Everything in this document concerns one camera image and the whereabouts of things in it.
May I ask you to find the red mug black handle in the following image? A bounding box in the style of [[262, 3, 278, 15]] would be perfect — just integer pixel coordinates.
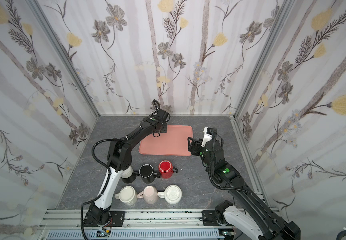
[[159, 160, 178, 179]]

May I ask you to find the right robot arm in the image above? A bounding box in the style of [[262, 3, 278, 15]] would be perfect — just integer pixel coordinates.
[[187, 137, 301, 240]]

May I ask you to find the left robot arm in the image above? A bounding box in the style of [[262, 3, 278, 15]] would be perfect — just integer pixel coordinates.
[[81, 109, 171, 228]]

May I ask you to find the black mug white base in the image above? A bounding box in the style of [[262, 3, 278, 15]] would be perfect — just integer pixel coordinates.
[[121, 166, 140, 184]]

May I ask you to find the white ribbed mug upside down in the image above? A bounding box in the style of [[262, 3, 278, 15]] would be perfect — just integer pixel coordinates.
[[158, 185, 182, 205]]

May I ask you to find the pink mug upside down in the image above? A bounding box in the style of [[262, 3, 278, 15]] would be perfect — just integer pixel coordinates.
[[137, 186, 159, 205]]

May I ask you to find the cream mug upside down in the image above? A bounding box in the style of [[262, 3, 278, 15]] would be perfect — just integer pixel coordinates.
[[114, 186, 138, 206]]

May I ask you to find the pink plastic tray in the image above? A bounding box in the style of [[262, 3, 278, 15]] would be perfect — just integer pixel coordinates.
[[139, 125, 193, 156]]

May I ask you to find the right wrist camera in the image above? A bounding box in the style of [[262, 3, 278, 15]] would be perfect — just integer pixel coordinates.
[[201, 127, 217, 147]]

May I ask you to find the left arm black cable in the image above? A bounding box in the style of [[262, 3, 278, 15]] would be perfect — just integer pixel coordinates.
[[79, 137, 126, 240]]

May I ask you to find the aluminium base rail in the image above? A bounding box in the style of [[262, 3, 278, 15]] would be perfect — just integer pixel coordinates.
[[39, 209, 222, 231]]

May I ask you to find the white vented cable duct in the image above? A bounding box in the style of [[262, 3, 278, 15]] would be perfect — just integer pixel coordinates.
[[45, 229, 225, 240]]

